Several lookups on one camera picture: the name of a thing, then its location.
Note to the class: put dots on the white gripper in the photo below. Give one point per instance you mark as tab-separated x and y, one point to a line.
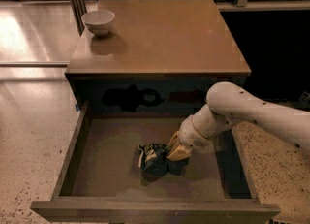
190	136

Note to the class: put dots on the blue chip bag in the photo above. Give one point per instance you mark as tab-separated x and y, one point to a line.
153	160

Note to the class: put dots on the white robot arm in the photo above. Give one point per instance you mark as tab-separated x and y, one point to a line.
228	104

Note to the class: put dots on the open top drawer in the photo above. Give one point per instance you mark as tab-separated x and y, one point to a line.
101	182

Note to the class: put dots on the brown wooden cabinet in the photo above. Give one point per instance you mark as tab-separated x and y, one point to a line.
159	59

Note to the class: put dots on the white ceramic bowl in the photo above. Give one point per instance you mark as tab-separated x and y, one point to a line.
99	22

